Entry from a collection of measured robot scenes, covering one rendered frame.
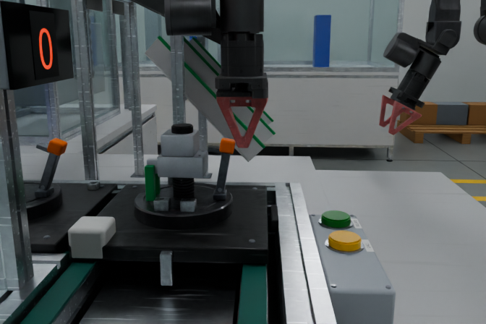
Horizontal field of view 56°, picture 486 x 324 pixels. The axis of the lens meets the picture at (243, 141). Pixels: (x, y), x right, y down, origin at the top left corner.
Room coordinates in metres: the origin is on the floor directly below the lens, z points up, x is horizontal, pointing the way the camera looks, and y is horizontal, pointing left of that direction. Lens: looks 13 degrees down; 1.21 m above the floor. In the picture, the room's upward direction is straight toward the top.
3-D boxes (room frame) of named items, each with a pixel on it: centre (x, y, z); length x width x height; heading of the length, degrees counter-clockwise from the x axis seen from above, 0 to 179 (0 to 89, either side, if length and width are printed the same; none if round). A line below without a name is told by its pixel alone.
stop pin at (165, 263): (0.49, 0.09, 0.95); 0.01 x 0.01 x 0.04; 88
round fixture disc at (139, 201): (0.62, 0.08, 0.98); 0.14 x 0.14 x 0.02
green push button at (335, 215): (0.60, -0.13, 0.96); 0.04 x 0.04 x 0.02
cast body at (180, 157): (0.62, 0.09, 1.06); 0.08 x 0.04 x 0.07; 85
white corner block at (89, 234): (0.53, 0.19, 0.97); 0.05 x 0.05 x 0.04; 88
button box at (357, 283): (0.53, -0.13, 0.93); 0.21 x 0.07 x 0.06; 178
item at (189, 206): (0.57, 0.07, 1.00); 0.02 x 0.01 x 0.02; 88
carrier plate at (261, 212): (0.62, 0.08, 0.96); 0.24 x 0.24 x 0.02; 88
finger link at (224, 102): (0.63, 0.00, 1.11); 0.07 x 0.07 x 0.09; 88
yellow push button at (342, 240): (0.53, -0.13, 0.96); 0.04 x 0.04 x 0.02
